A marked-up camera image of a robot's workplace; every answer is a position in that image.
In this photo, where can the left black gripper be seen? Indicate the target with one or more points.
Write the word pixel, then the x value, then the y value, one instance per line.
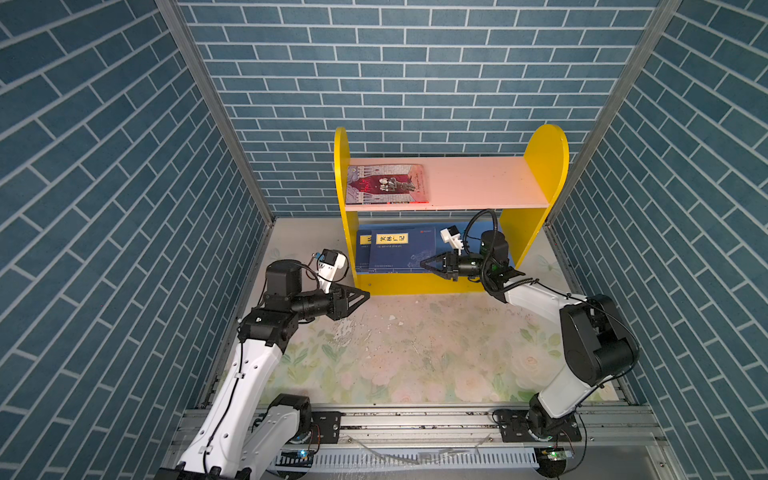
pixel 337 307

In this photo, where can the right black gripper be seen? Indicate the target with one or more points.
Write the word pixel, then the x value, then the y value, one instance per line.
pixel 452 264

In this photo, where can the navy book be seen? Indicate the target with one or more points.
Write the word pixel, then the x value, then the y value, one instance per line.
pixel 396 250
pixel 363 250

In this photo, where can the Hamlet picture book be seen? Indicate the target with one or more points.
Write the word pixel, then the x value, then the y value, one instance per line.
pixel 386 184

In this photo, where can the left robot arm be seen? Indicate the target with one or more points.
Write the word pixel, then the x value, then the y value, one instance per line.
pixel 252 378

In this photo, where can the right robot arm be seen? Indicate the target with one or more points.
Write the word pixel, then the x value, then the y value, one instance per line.
pixel 597 345

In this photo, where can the yellow pink blue bookshelf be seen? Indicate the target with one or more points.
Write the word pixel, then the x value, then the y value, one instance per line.
pixel 511 197

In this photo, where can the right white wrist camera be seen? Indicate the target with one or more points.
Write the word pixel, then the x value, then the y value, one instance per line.
pixel 452 237

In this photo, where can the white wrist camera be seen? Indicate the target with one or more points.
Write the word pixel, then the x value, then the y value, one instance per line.
pixel 332 266
pixel 452 237

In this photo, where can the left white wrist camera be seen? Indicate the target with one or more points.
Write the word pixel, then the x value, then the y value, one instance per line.
pixel 332 266

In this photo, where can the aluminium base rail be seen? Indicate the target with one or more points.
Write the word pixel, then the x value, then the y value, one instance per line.
pixel 297 440

